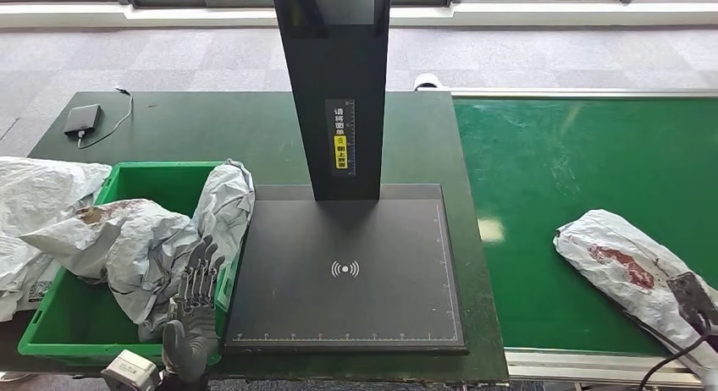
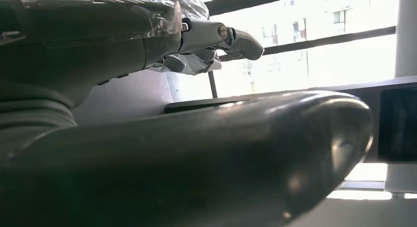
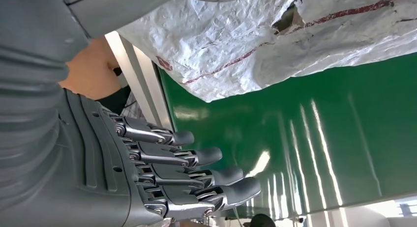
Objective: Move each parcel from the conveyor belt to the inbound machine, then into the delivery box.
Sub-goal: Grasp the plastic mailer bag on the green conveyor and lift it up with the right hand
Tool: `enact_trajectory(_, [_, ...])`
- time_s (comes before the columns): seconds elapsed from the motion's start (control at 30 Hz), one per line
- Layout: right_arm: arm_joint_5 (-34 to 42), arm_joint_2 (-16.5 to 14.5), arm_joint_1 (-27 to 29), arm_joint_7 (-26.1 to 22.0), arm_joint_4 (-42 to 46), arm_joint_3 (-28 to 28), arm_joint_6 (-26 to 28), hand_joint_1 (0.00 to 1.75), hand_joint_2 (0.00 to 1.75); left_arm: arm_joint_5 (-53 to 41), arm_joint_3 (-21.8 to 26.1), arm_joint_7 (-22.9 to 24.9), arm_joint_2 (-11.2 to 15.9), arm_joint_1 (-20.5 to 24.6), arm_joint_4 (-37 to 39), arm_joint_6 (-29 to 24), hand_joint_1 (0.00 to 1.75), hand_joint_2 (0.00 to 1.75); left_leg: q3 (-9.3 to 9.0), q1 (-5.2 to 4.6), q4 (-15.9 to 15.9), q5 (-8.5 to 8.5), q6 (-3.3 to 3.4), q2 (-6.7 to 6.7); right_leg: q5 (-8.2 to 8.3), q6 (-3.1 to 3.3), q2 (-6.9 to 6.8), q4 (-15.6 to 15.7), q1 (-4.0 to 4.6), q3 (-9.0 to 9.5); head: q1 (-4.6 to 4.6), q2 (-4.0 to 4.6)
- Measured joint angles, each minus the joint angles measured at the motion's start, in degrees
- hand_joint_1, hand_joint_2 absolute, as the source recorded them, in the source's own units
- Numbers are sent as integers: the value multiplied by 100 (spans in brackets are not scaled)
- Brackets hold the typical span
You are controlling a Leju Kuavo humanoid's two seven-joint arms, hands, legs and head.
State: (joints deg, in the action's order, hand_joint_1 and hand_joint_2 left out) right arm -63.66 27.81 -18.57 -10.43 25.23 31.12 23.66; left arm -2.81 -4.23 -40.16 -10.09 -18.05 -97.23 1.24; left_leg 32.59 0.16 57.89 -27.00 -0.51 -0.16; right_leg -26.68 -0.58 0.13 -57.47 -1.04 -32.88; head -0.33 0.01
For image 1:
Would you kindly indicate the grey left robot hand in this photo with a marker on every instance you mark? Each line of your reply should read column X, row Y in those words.
column 191, row 332

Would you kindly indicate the grey mailer bag brown print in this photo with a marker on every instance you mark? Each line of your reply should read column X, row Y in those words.
column 224, row 203
column 140, row 242

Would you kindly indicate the black inbound scanner machine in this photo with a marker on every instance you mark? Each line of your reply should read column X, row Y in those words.
column 348, row 310

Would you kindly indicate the white round conveyor end cap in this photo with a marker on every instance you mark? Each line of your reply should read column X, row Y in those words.
column 427, row 83

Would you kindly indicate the green conveyor belt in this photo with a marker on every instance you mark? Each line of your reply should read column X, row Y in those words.
column 561, row 164

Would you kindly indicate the green plastic crate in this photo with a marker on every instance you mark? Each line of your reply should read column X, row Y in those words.
column 73, row 321

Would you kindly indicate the white bag with QR label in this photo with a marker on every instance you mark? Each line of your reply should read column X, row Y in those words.
column 36, row 292

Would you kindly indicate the dark green table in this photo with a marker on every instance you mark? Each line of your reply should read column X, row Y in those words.
column 224, row 128

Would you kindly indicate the white woven sack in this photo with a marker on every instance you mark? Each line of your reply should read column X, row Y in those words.
column 39, row 186

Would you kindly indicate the black yellow ruler label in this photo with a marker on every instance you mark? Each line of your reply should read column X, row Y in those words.
column 340, row 153

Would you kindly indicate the black power bank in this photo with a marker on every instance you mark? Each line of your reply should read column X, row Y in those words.
column 82, row 119

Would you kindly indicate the grey mailer bag red print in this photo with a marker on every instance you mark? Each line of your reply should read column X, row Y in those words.
column 617, row 265

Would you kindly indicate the white window sill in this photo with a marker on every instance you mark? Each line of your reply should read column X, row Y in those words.
column 505, row 17

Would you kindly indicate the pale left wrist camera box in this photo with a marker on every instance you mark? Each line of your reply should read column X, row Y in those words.
column 132, row 371

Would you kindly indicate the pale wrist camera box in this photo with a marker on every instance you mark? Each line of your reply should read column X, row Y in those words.
column 132, row 371
column 693, row 299

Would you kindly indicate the aluminium conveyor frame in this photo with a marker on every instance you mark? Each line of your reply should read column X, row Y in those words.
column 561, row 369

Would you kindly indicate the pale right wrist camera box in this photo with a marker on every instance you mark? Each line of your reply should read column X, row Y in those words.
column 693, row 299

